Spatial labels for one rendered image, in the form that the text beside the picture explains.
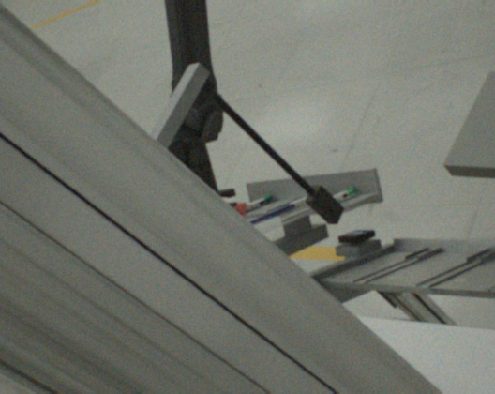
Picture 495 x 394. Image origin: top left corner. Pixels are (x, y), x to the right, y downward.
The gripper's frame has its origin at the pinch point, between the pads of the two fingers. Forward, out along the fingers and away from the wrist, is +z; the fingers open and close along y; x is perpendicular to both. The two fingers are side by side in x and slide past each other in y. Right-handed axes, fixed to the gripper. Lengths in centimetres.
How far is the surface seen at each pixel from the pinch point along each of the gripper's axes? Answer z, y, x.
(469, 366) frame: -13, 89, -62
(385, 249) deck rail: 6.4, 24.6, 14.5
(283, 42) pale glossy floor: -40, -141, 184
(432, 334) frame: -14, 87, -62
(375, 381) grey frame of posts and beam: -19, 95, -75
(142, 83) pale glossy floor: -42, -251, 184
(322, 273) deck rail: 5.0, 24.3, -1.1
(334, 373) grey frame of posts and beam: -20, 95, -76
